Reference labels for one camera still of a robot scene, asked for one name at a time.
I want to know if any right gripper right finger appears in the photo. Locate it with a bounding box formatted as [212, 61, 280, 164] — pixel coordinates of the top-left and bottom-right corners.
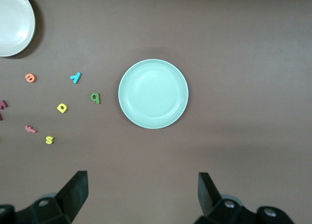
[195, 172, 259, 224]

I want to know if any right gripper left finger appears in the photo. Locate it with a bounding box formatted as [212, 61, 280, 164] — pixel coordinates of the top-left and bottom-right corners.
[16, 170, 88, 224]

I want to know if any teal foam letter y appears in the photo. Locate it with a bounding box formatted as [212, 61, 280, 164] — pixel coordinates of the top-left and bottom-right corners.
[69, 72, 82, 84]

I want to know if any green foam letter b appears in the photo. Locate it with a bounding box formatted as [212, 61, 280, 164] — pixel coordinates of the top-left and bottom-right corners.
[90, 92, 101, 105]

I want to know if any green plate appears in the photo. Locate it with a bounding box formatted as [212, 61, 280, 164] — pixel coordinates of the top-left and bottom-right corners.
[118, 59, 189, 130]

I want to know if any beige plate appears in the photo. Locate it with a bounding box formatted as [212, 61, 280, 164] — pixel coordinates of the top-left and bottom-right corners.
[0, 0, 37, 57]

